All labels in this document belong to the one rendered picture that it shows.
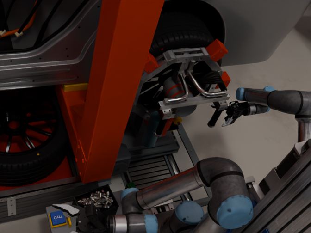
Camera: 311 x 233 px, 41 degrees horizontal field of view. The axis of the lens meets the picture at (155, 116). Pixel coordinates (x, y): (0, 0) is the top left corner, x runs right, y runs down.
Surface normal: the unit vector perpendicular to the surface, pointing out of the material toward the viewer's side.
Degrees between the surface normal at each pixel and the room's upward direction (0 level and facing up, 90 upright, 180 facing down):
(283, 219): 90
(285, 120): 0
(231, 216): 82
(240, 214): 83
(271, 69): 0
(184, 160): 0
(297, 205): 90
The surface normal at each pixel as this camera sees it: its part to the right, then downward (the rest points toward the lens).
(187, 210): 0.22, -0.71
